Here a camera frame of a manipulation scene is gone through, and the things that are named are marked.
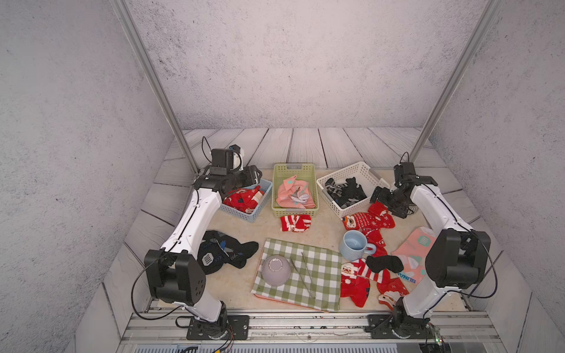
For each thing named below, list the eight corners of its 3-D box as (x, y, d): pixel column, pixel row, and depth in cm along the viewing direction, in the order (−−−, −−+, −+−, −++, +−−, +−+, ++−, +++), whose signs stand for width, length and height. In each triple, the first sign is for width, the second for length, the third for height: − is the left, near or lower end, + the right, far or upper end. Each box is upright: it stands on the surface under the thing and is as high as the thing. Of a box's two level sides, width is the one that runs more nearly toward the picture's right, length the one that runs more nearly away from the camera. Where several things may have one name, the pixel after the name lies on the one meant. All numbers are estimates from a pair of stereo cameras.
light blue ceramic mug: (342, 260, 89) (345, 253, 84) (338, 238, 96) (341, 229, 90) (372, 260, 89) (378, 253, 83) (367, 238, 95) (372, 229, 90)
